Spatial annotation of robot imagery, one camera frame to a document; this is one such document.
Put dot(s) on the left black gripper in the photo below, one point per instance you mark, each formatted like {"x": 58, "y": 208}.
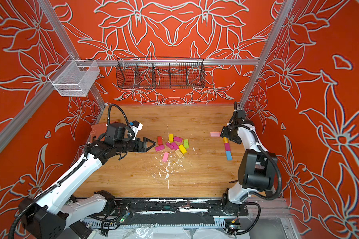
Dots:
{"x": 144, "y": 148}

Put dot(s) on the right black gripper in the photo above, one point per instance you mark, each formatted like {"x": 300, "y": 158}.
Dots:
{"x": 230, "y": 134}

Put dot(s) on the blue striped block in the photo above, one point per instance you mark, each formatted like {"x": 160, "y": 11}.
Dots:
{"x": 228, "y": 155}

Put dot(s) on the green block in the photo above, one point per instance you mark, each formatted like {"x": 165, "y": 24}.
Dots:
{"x": 186, "y": 143}

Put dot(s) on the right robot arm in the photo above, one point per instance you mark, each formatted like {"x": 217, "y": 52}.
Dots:
{"x": 258, "y": 173}

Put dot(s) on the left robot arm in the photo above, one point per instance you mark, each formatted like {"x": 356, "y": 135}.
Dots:
{"x": 47, "y": 215}

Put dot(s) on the red block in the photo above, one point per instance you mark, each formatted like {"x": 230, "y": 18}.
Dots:
{"x": 159, "y": 140}

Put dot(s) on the pale pink block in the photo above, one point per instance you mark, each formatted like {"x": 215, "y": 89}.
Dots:
{"x": 165, "y": 156}

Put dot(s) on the dark magenta block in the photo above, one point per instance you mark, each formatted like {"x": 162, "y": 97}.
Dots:
{"x": 175, "y": 146}

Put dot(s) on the magenta block top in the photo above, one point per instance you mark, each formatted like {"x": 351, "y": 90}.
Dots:
{"x": 177, "y": 139}

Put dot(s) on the natural wood block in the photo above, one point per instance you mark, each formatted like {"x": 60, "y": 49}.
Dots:
{"x": 179, "y": 153}

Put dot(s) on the red plastic tool case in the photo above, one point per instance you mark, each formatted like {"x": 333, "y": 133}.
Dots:
{"x": 98, "y": 129}

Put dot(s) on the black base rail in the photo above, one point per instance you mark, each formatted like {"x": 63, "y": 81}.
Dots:
{"x": 168, "y": 211}

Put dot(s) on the black wire basket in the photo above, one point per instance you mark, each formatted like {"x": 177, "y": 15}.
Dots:
{"x": 165, "y": 73}

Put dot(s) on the white wire basket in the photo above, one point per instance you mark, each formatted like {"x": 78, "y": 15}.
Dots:
{"x": 73, "y": 79}

